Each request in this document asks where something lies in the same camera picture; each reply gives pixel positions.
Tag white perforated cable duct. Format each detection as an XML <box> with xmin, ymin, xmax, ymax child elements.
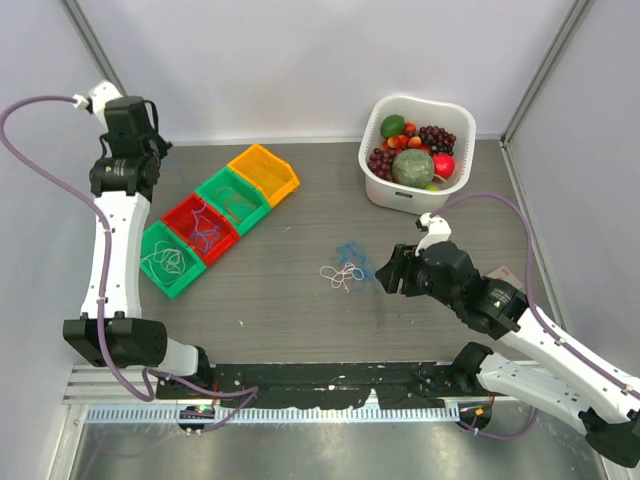
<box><xmin>85</xmin><ymin>403</ymin><xmax>460</xmax><ymax>425</ymax></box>

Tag dark purple grape bunch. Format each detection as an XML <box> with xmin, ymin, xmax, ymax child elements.
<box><xmin>418</xmin><ymin>125</ymin><xmax>457</xmax><ymax>156</ymax></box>

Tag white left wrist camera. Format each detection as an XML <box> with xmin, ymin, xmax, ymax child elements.
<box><xmin>72</xmin><ymin>80</ymin><xmax>123</xmax><ymax>115</ymax></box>

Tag red and yellow peaches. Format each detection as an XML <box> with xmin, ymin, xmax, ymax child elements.
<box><xmin>381</xmin><ymin>122</ymin><xmax>429</xmax><ymax>153</ymax></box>

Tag red and white card box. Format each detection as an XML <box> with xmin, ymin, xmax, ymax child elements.
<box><xmin>487</xmin><ymin>266</ymin><xmax>523</xmax><ymax>289</ymax></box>

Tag red apple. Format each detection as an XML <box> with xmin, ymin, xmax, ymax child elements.
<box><xmin>432</xmin><ymin>153</ymin><xmax>456</xmax><ymax>180</ymax></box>

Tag green plastic bin beside yellow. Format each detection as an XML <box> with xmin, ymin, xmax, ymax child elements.
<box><xmin>195</xmin><ymin>167</ymin><xmax>271</xmax><ymax>236</ymax></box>

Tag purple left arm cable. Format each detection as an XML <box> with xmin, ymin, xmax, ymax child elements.
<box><xmin>0</xmin><ymin>94</ymin><xmax>261</xmax><ymax>444</ymax></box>

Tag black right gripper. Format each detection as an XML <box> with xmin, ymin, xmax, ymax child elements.
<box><xmin>376</xmin><ymin>243</ymin><xmax>461</xmax><ymax>311</ymax></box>

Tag white cable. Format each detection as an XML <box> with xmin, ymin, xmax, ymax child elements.
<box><xmin>141</xmin><ymin>239</ymin><xmax>187</xmax><ymax>287</ymax></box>
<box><xmin>319</xmin><ymin>262</ymin><xmax>366</xmax><ymax>292</ymax></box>

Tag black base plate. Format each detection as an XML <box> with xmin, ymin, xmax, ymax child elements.
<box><xmin>188</xmin><ymin>362</ymin><xmax>491</xmax><ymax>410</ymax></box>

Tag red plastic bin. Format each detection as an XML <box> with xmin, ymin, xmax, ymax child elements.
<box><xmin>161</xmin><ymin>193</ymin><xmax>240</xmax><ymax>267</ymax></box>

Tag aluminium frame post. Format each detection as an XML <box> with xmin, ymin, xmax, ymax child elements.
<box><xmin>59</xmin><ymin>0</ymin><xmax>127</xmax><ymax>94</ymax></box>
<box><xmin>500</xmin><ymin>0</ymin><xmax>595</xmax><ymax>148</ymax></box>

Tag purple cable in red bin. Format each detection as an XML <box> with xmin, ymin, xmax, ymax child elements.
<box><xmin>189</xmin><ymin>199</ymin><xmax>224</xmax><ymax>254</ymax></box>

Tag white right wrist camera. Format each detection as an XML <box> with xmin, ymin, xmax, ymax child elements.
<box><xmin>415</xmin><ymin>213</ymin><xmax>452</xmax><ymax>256</ymax></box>

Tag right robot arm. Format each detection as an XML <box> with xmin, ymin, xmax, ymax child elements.
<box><xmin>375</xmin><ymin>241</ymin><xmax>639</xmax><ymax>468</ymax></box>

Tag white plastic fruit basket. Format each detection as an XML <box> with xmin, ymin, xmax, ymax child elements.
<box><xmin>358</xmin><ymin>94</ymin><xmax>476</xmax><ymax>214</ymax></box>

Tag green lime fruit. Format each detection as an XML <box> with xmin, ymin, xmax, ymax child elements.
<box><xmin>380</xmin><ymin>114</ymin><xmax>406</xmax><ymax>139</ymax></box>

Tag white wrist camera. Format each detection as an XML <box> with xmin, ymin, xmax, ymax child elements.
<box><xmin>72</xmin><ymin>80</ymin><xmax>123</xmax><ymax>115</ymax></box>
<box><xmin>415</xmin><ymin>213</ymin><xmax>452</xmax><ymax>256</ymax></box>

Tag right aluminium frame post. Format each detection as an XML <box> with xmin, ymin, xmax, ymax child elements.
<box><xmin>500</xmin><ymin>0</ymin><xmax>595</xmax><ymax>148</ymax></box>

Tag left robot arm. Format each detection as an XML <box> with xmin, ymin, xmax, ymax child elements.
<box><xmin>63</xmin><ymin>88</ymin><xmax>213</xmax><ymax>399</ymax></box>

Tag green plastic bin at end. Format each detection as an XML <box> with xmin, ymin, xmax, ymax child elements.
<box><xmin>140</xmin><ymin>221</ymin><xmax>206</xmax><ymax>299</ymax></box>

